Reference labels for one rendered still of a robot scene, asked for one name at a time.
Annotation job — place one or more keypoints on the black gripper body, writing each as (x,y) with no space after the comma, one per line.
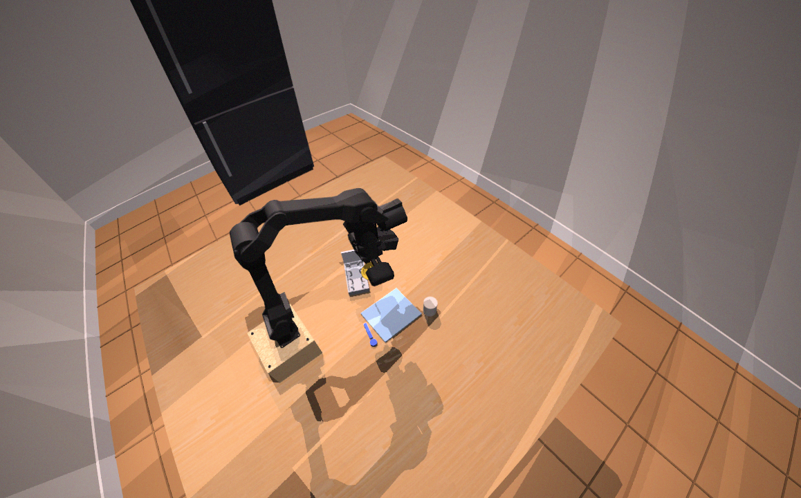
(381,272)

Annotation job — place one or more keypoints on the grey cylinder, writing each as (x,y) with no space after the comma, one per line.
(429,306)

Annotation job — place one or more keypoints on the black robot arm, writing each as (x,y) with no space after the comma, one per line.
(355,207)

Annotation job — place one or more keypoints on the grey dish rack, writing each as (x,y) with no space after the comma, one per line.
(353,265)

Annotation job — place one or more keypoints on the light blue flat mat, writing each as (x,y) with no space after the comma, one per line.
(391,314)

